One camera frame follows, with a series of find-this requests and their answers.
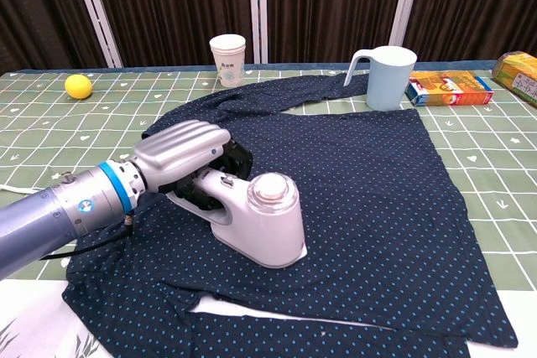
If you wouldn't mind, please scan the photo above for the green checked tablecloth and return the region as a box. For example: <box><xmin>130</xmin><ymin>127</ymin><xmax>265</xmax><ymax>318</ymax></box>
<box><xmin>0</xmin><ymin>63</ymin><xmax>537</xmax><ymax>358</ymax></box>

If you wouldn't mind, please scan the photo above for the white paper cup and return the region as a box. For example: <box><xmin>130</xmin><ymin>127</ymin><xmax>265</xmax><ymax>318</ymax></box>
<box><xmin>209</xmin><ymin>33</ymin><xmax>247</xmax><ymax>88</ymax></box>

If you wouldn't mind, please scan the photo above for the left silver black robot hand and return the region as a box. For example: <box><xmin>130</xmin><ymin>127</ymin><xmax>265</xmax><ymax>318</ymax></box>
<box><xmin>133</xmin><ymin>120</ymin><xmax>254</xmax><ymax>211</ymax></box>

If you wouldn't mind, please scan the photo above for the yellow green snack box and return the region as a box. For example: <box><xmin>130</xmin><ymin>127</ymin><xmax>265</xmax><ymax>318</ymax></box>
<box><xmin>491</xmin><ymin>50</ymin><xmax>537</xmax><ymax>108</ymax></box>

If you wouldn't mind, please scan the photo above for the dark brown curtain panel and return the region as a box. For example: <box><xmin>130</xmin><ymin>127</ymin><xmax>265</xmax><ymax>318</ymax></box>
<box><xmin>266</xmin><ymin>0</ymin><xmax>408</xmax><ymax>65</ymax></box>
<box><xmin>87</xmin><ymin>0</ymin><xmax>255</xmax><ymax>69</ymax></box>
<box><xmin>0</xmin><ymin>0</ymin><xmax>106</xmax><ymax>76</ymax></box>
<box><xmin>404</xmin><ymin>0</ymin><xmax>537</xmax><ymax>62</ymax></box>

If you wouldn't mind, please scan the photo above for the orange juice carton box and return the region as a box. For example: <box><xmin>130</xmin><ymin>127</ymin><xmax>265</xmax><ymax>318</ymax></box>
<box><xmin>404</xmin><ymin>70</ymin><xmax>495</xmax><ymax>107</ymax></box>

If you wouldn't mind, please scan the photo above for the light blue handled mug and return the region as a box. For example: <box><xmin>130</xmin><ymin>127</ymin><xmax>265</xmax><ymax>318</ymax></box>
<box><xmin>342</xmin><ymin>44</ymin><xmax>418</xmax><ymax>112</ymax></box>

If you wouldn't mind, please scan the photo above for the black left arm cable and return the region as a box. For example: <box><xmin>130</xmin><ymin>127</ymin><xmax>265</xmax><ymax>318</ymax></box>
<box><xmin>39</xmin><ymin>213</ymin><xmax>135</xmax><ymax>261</ymax></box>

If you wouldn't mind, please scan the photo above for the yellow ball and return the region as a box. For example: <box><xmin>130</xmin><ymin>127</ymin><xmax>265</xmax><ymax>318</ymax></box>
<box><xmin>64</xmin><ymin>74</ymin><xmax>94</xmax><ymax>101</ymax></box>

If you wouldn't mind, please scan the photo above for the white handheld steam iron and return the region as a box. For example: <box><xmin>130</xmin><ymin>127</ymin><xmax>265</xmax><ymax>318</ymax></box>
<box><xmin>167</xmin><ymin>167</ymin><xmax>310</xmax><ymax>270</ymax></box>

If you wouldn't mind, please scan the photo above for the navy polka dot shirt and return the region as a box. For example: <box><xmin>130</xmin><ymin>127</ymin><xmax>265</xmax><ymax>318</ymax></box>
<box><xmin>61</xmin><ymin>73</ymin><xmax>518</xmax><ymax>358</ymax></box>

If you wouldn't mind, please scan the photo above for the white partition frame post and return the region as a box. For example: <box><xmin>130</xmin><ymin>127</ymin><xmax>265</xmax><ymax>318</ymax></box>
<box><xmin>388</xmin><ymin>0</ymin><xmax>425</xmax><ymax>57</ymax></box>
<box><xmin>69</xmin><ymin>0</ymin><xmax>123</xmax><ymax>69</ymax></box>
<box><xmin>247</xmin><ymin>0</ymin><xmax>269</xmax><ymax>65</ymax></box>

